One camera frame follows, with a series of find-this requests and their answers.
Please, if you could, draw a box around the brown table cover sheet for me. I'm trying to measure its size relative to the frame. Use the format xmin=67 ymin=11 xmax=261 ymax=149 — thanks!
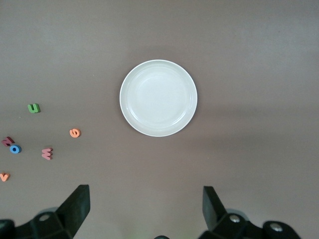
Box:
xmin=0 ymin=0 xmax=319 ymax=239

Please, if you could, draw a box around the beige brown plate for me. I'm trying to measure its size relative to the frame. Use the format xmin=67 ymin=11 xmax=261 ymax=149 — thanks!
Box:
xmin=119 ymin=59 xmax=198 ymax=137

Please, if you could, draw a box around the dark red foam letter z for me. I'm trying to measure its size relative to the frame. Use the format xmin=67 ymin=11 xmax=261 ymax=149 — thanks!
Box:
xmin=1 ymin=136 xmax=15 ymax=147

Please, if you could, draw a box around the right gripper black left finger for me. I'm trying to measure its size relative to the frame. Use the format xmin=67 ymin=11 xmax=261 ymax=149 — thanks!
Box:
xmin=0 ymin=184 xmax=90 ymax=239

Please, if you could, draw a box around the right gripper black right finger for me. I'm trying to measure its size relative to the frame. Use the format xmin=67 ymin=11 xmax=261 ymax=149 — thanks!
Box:
xmin=199 ymin=186 xmax=303 ymax=239

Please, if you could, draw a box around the pink foam letter w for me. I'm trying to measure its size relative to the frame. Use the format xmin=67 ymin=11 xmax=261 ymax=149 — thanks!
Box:
xmin=41 ymin=147 xmax=53 ymax=160

